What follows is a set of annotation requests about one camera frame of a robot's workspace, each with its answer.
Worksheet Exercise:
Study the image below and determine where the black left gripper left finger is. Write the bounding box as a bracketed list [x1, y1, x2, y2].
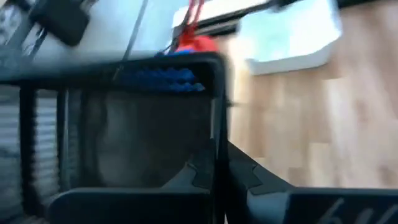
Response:
[49, 139, 217, 224]

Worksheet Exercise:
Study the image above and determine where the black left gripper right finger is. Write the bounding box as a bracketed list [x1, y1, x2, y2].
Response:
[228, 141, 398, 224]

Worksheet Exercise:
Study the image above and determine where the black plastic basket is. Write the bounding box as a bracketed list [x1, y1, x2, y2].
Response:
[0, 52, 231, 224]

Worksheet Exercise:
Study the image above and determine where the white plastic bin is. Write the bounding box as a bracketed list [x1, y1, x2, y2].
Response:
[239, 0, 343, 76]

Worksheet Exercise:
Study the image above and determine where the white shelf with black legs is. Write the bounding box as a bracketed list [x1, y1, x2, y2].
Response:
[0, 0, 193, 63]

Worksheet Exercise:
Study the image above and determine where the blue plastic basket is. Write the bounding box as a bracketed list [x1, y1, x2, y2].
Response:
[119, 48, 206, 94]

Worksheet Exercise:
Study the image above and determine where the red desk lamp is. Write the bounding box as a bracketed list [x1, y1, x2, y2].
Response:
[174, 0, 220, 54]

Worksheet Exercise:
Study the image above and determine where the black lamp plug adapter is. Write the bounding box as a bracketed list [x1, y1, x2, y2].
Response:
[29, 0, 91, 47]

